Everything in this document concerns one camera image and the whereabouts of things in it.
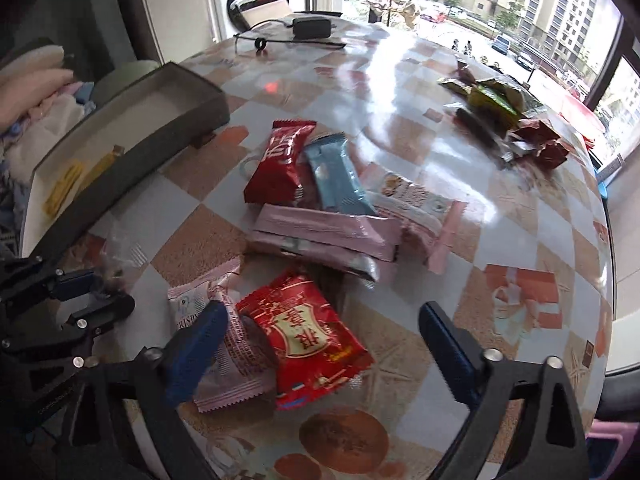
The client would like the pile of clothes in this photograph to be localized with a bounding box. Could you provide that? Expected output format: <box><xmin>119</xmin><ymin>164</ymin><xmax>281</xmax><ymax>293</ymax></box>
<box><xmin>0</xmin><ymin>80</ymin><xmax>96</xmax><ymax>248</ymax></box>

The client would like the grey cardboard box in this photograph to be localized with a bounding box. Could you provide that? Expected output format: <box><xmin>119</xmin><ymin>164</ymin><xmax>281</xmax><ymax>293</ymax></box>
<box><xmin>20</xmin><ymin>62</ymin><xmax>231</xmax><ymax>261</ymax></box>

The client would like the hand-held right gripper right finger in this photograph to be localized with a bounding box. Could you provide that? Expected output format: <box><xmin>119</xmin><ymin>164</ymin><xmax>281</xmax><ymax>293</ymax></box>
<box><xmin>419</xmin><ymin>301</ymin><xmax>592</xmax><ymax>480</ymax></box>

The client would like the red gold-label snack packet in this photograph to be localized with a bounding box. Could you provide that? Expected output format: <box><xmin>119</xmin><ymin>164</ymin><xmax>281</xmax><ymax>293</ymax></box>
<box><xmin>236</xmin><ymin>269</ymin><xmax>376</xmax><ymax>411</ymax></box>

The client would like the long pink snack packet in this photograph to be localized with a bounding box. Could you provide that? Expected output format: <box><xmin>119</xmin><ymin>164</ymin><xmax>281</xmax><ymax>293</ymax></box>
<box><xmin>247</xmin><ymin>232</ymin><xmax>382</xmax><ymax>282</ymax></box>
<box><xmin>252</xmin><ymin>203</ymin><xmax>403</xmax><ymax>262</ymax></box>

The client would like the yellow snack packet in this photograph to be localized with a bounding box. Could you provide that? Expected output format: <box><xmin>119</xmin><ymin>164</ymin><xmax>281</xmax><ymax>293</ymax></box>
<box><xmin>80</xmin><ymin>145</ymin><xmax>126</xmax><ymax>186</ymax></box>
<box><xmin>44</xmin><ymin>160</ymin><xmax>83</xmax><ymax>218</ymax></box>

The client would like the blue snack packet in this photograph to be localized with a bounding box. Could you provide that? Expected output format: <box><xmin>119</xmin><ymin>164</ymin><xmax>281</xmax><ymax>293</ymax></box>
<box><xmin>303</xmin><ymin>132</ymin><xmax>377</xmax><ymax>216</ymax></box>

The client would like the coat rack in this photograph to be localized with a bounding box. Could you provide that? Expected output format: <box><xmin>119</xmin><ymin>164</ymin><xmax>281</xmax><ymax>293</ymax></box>
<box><xmin>367</xmin><ymin>0</ymin><xmax>426</xmax><ymax>31</ymax></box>

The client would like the folding chair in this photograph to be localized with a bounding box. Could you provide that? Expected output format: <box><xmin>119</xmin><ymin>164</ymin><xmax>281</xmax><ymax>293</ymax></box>
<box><xmin>227</xmin><ymin>0</ymin><xmax>346</xmax><ymax>31</ymax></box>

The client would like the white washing machine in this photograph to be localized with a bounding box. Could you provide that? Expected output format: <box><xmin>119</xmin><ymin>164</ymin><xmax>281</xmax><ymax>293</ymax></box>
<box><xmin>207</xmin><ymin>0</ymin><xmax>346</xmax><ymax>43</ymax></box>

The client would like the pink plastic object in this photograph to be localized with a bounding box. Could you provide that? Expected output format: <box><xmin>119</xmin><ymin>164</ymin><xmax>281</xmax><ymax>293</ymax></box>
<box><xmin>587</xmin><ymin>420</ymin><xmax>640</xmax><ymax>480</ymax></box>

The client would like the red sheet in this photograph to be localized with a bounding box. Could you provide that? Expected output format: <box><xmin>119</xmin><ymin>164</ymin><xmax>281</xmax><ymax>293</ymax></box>
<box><xmin>560</xmin><ymin>95</ymin><xmax>608</xmax><ymax>148</ymax></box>

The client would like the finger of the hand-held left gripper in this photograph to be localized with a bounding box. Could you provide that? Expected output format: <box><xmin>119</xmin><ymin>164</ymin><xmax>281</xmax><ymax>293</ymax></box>
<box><xmin>0</xmin><ymin>256</ymin><xmax>103</xmax><ymax>311</ymax></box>
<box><xmin>0</xmin><ymin>292</ymin><xmax>137</xmax><ymax>361</ymax></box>

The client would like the black power adapter with cable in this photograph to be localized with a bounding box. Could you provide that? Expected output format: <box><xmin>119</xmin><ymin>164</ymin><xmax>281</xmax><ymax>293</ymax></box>
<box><xmin>234</xmin><ymin>19</ymin><xmax>347</xmax><ymax>53</ymax></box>

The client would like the pink pillow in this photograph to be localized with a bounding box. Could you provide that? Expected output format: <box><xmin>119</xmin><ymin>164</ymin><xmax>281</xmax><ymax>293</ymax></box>
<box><xmin>0</xmin><ymin>67</ymin><xmax>76</xmax><ymax>128</ymax></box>

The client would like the beige pillow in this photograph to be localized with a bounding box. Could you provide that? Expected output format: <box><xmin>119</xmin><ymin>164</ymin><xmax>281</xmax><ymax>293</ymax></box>
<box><xmin>0</xmin><ymin>45</ymin><xmax>66</xmax><ymax>77</ymax></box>

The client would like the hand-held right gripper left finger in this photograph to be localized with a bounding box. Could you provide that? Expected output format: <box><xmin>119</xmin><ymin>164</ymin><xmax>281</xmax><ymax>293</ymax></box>
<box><xmin>55</xmin><ymin>301</ymin><xmax>229</xmax><ymax>480</ymax></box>

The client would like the pink white snack packet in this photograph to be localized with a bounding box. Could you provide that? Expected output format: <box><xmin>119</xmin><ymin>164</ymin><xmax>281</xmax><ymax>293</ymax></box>
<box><xmin>360</xmin><ymin>162</ymin><xmax>468</xmax><ymax>275</ymax></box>
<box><xmin>167</xmin><ymin>256</ymin><xmax>277</xmax><ymax>413</ymax></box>

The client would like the pile of snack wrappers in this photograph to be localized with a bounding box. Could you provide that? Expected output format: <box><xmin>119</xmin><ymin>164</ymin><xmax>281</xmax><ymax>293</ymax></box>
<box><xmin>437</xmin><ymin>60</ymin><xmax>571</xmax><ymax>171</ymax></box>

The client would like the green sofa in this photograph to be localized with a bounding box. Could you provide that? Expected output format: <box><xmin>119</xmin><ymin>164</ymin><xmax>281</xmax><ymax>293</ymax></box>
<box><xmin>92</xmin><ymin>59</ymin><xmax>161</xmax><ymax>106</ymax></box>

